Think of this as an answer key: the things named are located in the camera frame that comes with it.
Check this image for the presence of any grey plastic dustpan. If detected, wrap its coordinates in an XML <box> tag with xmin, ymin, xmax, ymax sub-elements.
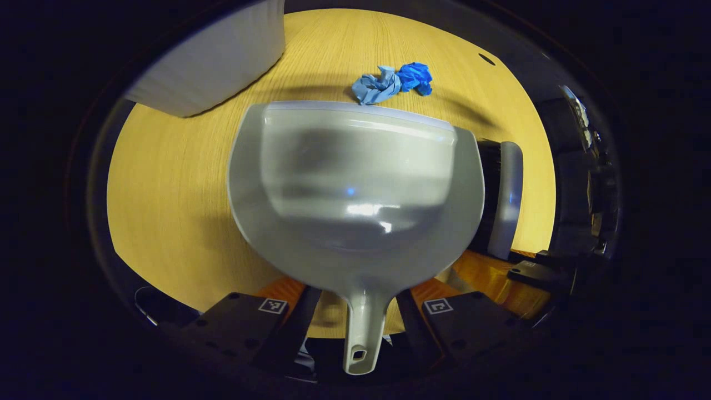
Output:
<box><xmin>227</xmin><ymin>100</ymin><xmax>487</xmax><ymax>376</ymax></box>

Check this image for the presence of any grey plastic garbage bin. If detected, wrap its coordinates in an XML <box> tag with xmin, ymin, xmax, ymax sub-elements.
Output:
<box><xmin>124</xmin><ymin>0</ymin><xmax>287</xmax><ymax>118</ymax></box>

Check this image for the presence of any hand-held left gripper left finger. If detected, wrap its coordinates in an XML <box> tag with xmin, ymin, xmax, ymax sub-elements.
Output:
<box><xmin>181</xmin><ymin>276</ymin><xmax>323</xmax><ymax>373</ymax></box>

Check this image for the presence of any dark blue paper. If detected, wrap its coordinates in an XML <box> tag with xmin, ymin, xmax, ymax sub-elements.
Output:
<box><xmin>397</xmin><ymin>62</ymin><xmax>434</xmax><ymax>97</ymax></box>

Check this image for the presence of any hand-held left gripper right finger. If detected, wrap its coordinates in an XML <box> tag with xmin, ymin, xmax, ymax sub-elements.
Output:
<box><xmin>395</xmin><ymin>277</ymin><xmax>529</xmax><ymax>370</ymax></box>

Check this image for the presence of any light blue paper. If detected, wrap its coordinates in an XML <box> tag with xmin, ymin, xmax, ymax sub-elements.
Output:
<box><xmin>351</xmin><ymin>65</ymin><xmax>402</xmax><ymax>107</ymax></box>

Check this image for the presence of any wooden desktop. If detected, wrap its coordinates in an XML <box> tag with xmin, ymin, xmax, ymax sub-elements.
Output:
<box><xmin>106</xmin><ymin>8</ymin><xmax>557</xmax><ymax>340</ymax></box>

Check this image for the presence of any small grey broom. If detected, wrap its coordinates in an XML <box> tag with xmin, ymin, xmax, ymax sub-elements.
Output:
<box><xmin>472</xmin><ymin>139</ymin><xmax>525</xmax><ymax>262</ymax></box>

